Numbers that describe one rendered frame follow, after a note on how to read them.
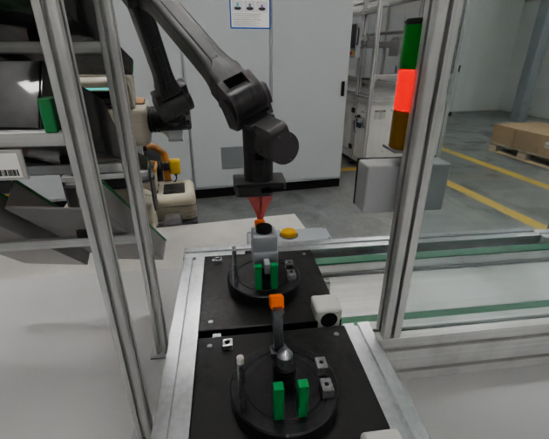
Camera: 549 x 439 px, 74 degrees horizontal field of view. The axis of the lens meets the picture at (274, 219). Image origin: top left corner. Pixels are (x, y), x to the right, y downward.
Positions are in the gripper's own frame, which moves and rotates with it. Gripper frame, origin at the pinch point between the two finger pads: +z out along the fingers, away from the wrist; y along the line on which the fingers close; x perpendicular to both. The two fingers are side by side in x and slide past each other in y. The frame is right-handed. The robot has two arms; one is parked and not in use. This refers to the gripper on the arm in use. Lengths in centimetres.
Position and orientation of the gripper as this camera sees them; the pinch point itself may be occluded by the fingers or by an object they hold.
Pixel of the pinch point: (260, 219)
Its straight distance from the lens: 76.0
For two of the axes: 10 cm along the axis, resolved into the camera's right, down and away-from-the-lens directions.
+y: 9.9, -0.6, 1.1
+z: 0.1, 9.1, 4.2
